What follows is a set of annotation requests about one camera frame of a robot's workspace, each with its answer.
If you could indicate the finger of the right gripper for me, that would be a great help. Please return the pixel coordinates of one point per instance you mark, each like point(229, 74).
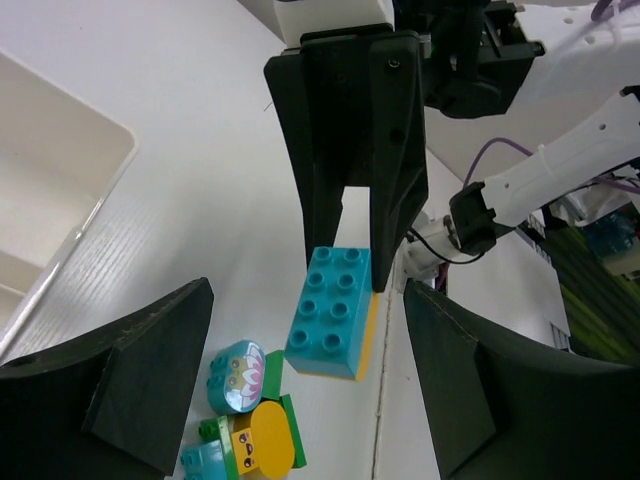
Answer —
point(321, 94)

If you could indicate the small teal lego brick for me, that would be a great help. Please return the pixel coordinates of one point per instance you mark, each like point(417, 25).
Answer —
point(203, 462)

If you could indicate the green lego plate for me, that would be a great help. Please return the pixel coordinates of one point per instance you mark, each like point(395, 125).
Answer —
point(286, 402)
point(218, 429)

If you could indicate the green lego plate under teal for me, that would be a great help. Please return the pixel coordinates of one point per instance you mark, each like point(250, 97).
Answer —
point(218, 429)

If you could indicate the yellow round face lego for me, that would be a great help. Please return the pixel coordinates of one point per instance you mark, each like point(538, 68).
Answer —
point(262, 442)

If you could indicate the teal frog lily lego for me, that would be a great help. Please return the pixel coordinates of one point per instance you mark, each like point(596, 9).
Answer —
point(236, 376)

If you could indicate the teal 2x4 lego brick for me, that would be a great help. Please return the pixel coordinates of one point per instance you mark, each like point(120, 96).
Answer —
point(338, 273)

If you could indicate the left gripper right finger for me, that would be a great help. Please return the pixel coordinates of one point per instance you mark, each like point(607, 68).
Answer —
point(503, 406)

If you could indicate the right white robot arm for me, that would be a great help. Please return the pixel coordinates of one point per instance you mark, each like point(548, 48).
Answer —
point(583, 48)

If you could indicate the white three-compartment tray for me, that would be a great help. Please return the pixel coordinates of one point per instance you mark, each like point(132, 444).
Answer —
point(60, 160)

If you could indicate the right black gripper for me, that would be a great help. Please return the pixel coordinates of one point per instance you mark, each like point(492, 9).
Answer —
point(385, 60)

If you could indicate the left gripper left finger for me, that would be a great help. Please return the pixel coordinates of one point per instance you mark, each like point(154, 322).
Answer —
point(111, 403)

